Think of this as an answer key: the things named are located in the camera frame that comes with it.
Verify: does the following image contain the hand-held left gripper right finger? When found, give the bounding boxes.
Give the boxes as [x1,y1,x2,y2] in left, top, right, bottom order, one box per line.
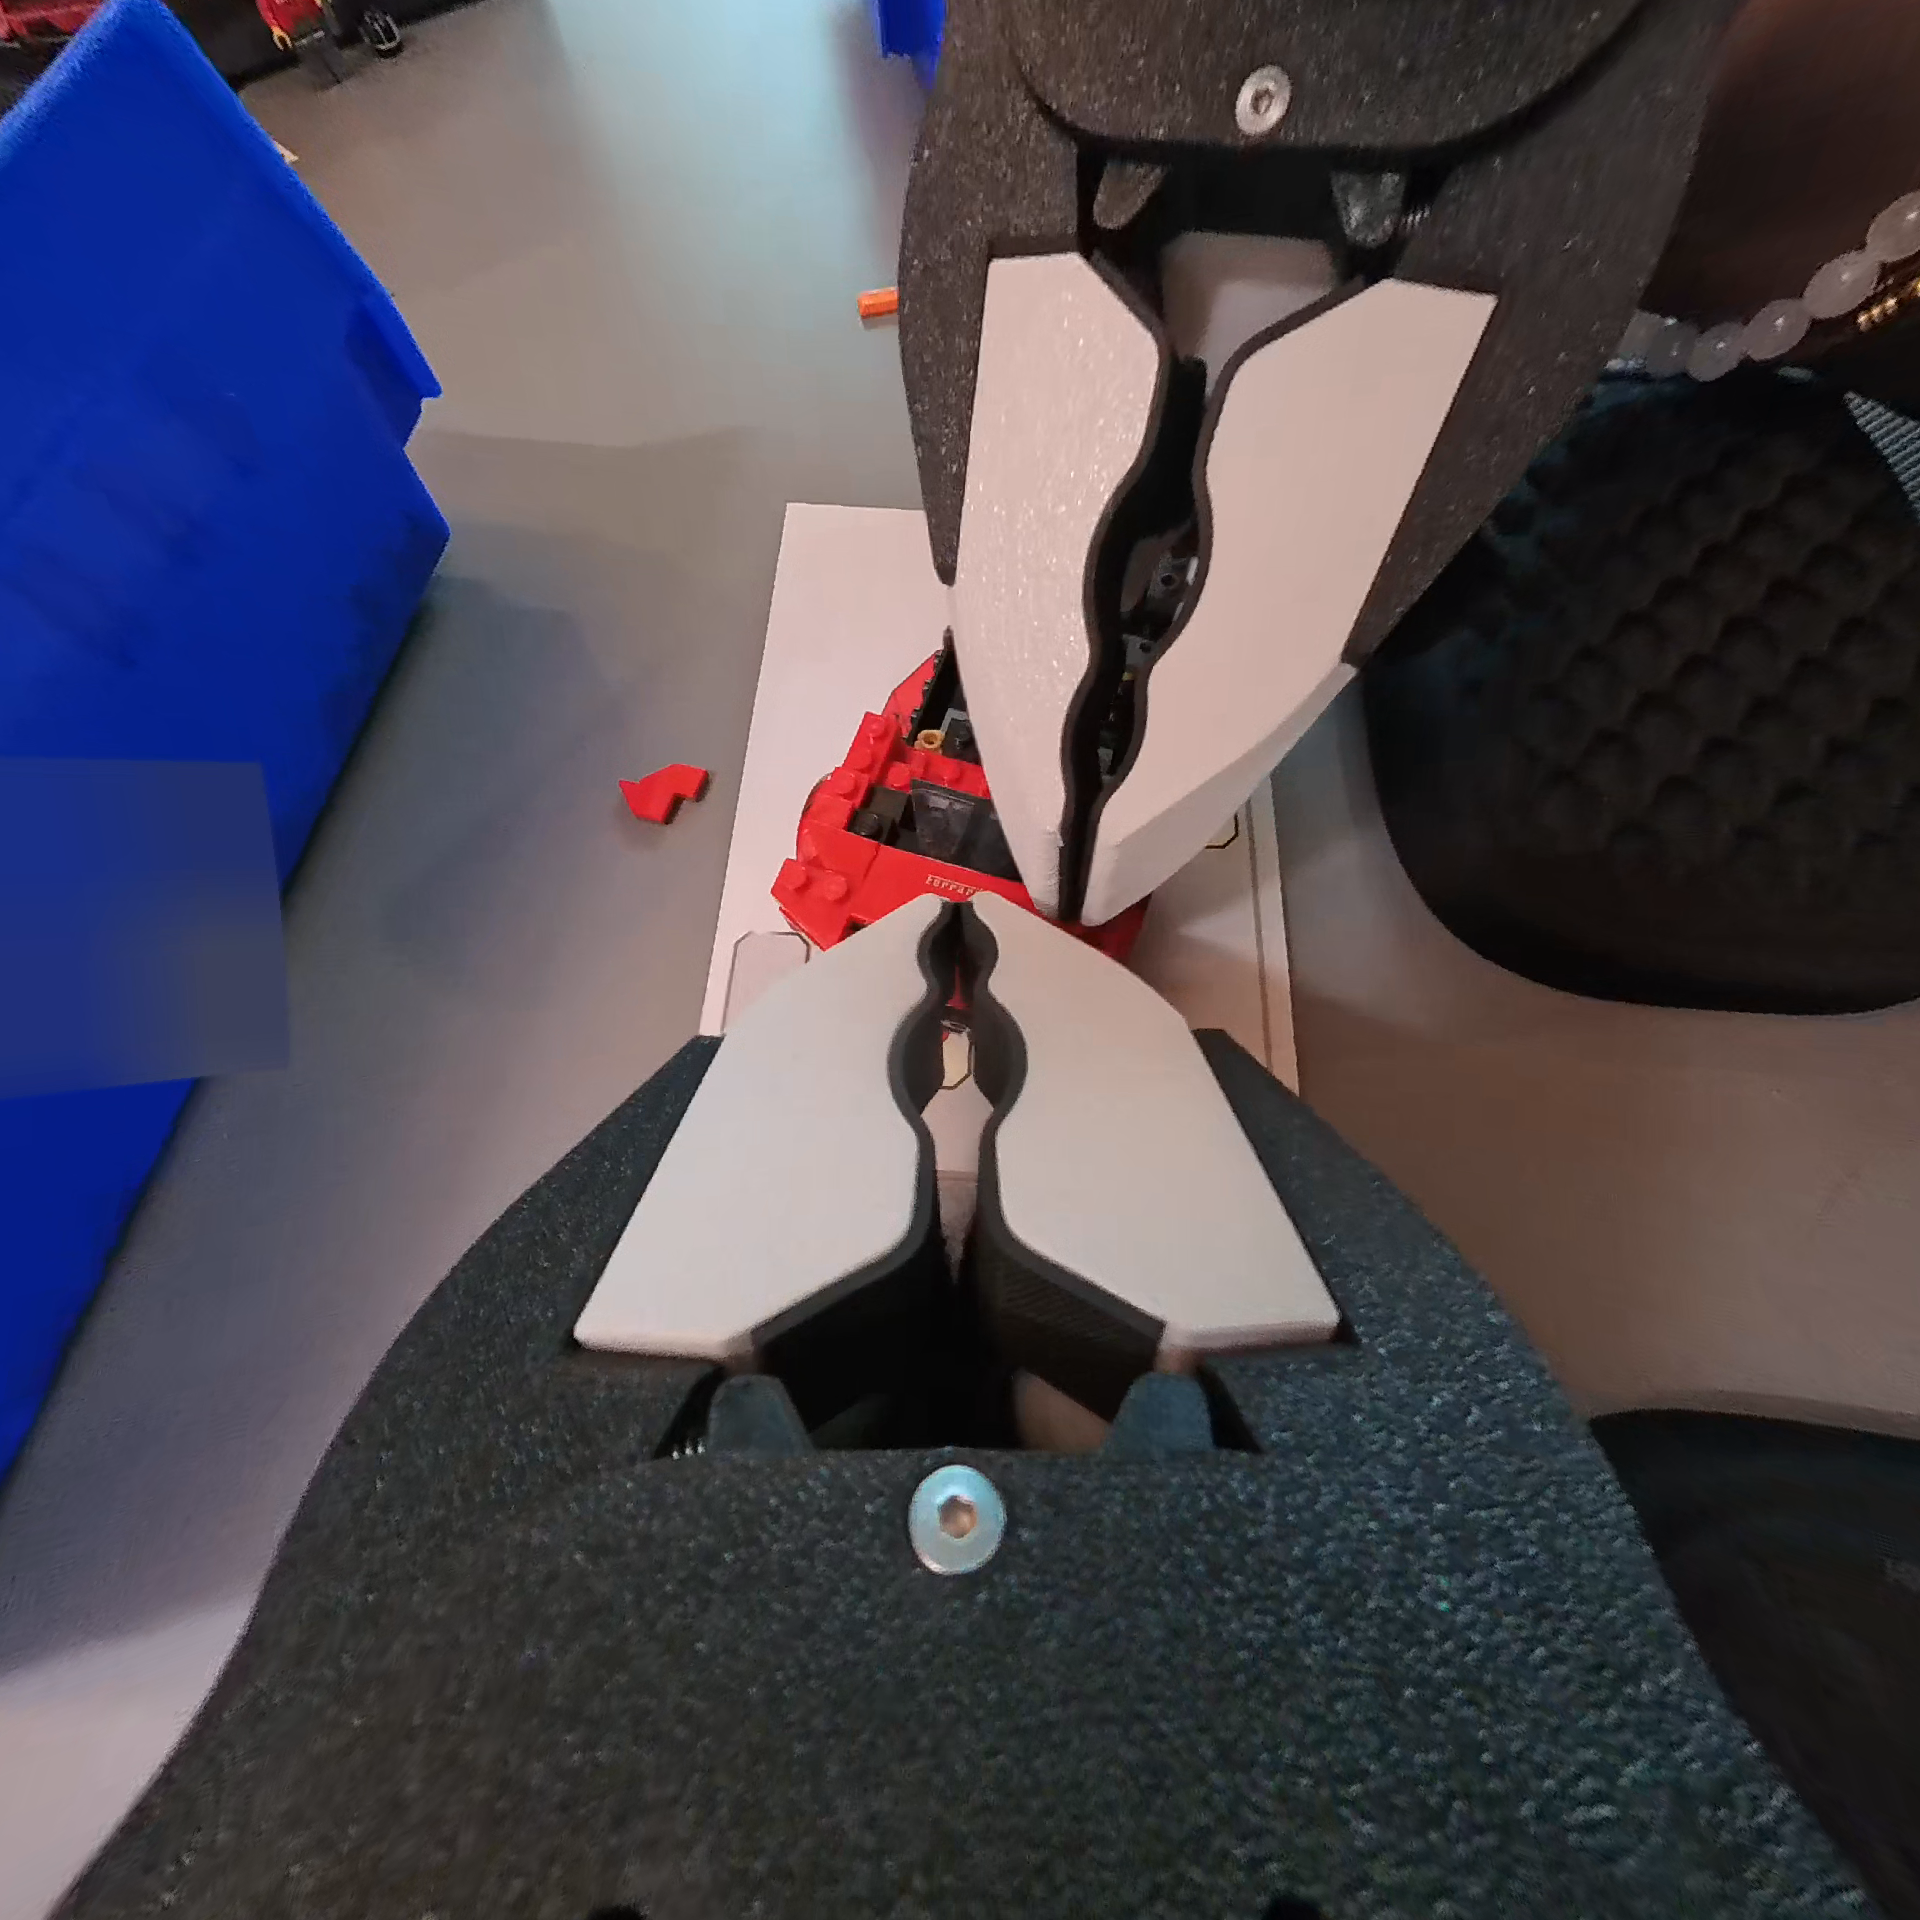
[964,891,1344,1424]

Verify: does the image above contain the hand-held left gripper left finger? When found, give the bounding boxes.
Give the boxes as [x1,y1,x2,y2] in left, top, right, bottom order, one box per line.
[569,894,965,1420]

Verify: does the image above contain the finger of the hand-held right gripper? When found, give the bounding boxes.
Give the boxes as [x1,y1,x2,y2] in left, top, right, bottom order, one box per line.
[1073,273,1505,923]
[948,248,1175,918]

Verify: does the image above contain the red lego car body section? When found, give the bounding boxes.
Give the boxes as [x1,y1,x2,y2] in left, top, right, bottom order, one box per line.
[768,636,1157,966]

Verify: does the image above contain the blue plastic bin with divider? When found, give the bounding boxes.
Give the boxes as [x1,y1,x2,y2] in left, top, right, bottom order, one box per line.
[0,0,452,1480]

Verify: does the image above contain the person's right forearm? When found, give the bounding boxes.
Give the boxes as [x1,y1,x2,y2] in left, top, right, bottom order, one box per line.
[1642,0,1920,362]

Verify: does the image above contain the white instruction booklet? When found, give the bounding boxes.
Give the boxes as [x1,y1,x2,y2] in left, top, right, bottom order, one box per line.
[698,501,1302,1098]

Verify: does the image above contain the white bead bracelet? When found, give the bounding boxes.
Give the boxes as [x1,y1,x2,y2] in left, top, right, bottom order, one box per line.
[1620,193,1920,383]

